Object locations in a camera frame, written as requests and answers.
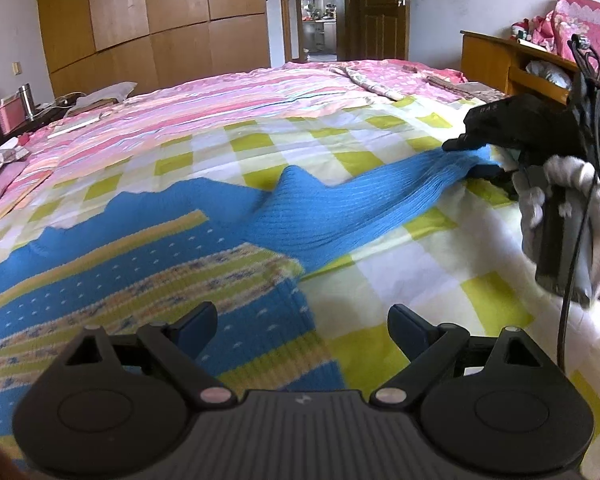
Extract pink floral pillow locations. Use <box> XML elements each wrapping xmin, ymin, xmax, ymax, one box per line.
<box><xmin>549</xmin><ymin>0</ymin><xmax>600</xmax><ymax>77</ymax></box>

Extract metal thermos bottle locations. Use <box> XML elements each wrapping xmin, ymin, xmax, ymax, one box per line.
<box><xmin>17</xmin><ymin>83</ymin><xmax>37</xmax><ymax>122</ymax></box>

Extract yellow checked bed sheet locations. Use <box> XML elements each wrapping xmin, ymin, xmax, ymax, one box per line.
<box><xmin>0</xmin><ymin>95</ymin><xmax>600</xmax><ymax>480</ymax></box>

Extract person's right hand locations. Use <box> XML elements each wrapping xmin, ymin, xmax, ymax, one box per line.
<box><xmin>511</xmin><ymin>155</ymin><xmax>600</xmax><ymax>297</ymax></box>

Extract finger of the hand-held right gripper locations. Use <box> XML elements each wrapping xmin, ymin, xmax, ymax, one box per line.
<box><xmin>471</xmin><ymin>164</ymin><xmax>520</xmax><ymax>196</ymax></box>
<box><xmin>441</xmin><ymin>134</ymin><xmax>492</xmax><ymax>155</ymax></box>

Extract white bundle in cabinet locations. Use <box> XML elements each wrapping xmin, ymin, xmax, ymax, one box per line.
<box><xmin>524</xmin><ymin>59</ymin><xmax>572</xmax><ymax>87</ymax></box>

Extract brown patterned cloth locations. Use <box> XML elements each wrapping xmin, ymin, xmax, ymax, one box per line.
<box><xmin>426</xmin><ymin>73</ymin><xmax>512</xmax><ymax>107</ymax></box>

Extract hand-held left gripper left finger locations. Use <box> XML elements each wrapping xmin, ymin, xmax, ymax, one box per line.
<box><xmin>62</xmin><ymin>302</ymin><xmax>233</xmax><ymax>409</ymax></box>

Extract wooden headboard cabinet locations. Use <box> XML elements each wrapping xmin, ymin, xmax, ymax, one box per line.
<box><xmin>459</xmin><ymin>29</ymin><xmax>600</xmax><ymax>112</ymax></box>

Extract brown wooden door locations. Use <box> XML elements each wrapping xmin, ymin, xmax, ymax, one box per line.
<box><xmin>346</xmin><ymin>0</ymin><xmax>412</xmax><ymax>62</ymax></box>

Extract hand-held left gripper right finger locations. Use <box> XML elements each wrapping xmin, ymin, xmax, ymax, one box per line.
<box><xmin>371</xmin><ymin>304</ymin><xmax>549</xmax><ymax>407</ymax></box>

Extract wooden wardrobe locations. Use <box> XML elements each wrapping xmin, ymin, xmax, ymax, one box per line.
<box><xmin>36</xmin><ymin>0</ymin><xmax>272</xmax><ymax>97</ymax></box>

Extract white flat strip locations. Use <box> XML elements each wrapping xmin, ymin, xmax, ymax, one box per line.
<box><xmin>46</xmin><ymin>114</ymin><xmax>104</xmax><ymax>139</ymax></box>

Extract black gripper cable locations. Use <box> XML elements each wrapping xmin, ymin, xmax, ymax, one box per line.
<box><xmin>556</xmin><ymin>34</ymin><xmax>600</xmax><ymax>375</ymax></box>

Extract pink storage box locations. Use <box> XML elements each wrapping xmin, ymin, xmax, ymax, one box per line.
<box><xmin>0</xmin><ymin>97</ymin><xmax>29</xmax><ymax>137</ymax></box>

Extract red stuffed toys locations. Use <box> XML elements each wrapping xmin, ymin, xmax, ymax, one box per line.
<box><xmin>509</xmin><ymin>14</ymin><xmax>557</xmax><ymax>47</ymax></box>

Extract blue patterned knit sweater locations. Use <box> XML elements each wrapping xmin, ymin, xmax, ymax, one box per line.
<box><xmin>0</xmin><ymin>147</ymin><xmax>493</xmax><ymax>406</ymax></box>

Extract pink floral quilt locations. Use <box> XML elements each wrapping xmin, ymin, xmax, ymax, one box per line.
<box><xmin>329</xmin><ymin>58</ymin><xmax>467</xmax><ymax>104</ymax></box>

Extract pink striped quilt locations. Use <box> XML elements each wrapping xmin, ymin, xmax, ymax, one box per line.
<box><xmin>0</xmin><ymin>61</ymin><xmax>381</xmax><ymax>241</ymax></box>

